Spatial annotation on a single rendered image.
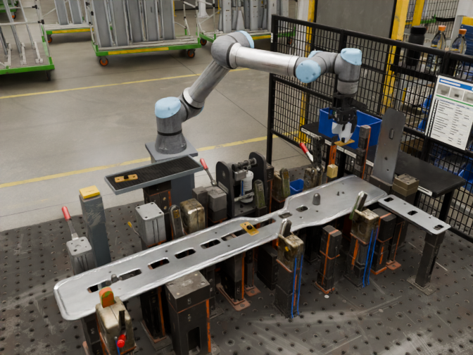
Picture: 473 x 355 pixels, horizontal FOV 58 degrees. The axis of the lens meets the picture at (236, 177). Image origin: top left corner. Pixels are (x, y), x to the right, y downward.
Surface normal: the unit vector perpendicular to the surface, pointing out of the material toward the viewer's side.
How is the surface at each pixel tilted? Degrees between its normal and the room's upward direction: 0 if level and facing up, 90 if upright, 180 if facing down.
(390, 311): 0
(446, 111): 90
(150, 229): 90
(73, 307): 0
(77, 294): 0
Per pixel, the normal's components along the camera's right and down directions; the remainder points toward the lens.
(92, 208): 0.54, 0.40
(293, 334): 0.00, -0.88
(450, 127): -0.84, 0.26
